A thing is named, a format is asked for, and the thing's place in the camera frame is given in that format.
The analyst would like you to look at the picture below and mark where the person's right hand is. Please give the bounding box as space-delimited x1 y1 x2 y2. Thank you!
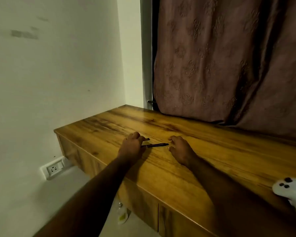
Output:
168 135 197 168

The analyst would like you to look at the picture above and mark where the person's left hand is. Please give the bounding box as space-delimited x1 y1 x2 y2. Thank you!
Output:
118 132 147 167

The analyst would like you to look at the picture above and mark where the white wall socket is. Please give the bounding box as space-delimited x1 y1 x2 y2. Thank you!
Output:
40 156 67 181

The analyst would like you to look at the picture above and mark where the wooden cabinet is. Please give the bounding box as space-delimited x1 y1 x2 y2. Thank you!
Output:
53 104 296 237

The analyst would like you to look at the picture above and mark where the person's right forearm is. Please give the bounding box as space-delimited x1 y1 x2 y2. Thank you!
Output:
186 155 296 237

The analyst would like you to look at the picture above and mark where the person's left forearm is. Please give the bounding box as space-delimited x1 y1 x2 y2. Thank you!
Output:
33 155 135 237

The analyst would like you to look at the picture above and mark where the grey window frame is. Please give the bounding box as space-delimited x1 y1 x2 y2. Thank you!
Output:
140 0 154 111

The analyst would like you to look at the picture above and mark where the white handheld controller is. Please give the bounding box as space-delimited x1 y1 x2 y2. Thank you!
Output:
272 177 296 230

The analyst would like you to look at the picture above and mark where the brown patterned curtain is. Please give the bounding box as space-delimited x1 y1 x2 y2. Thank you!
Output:
152 0 296 142

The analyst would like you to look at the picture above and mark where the clear plastic bottle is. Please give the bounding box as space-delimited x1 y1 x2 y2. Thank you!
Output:
117 202 129 225

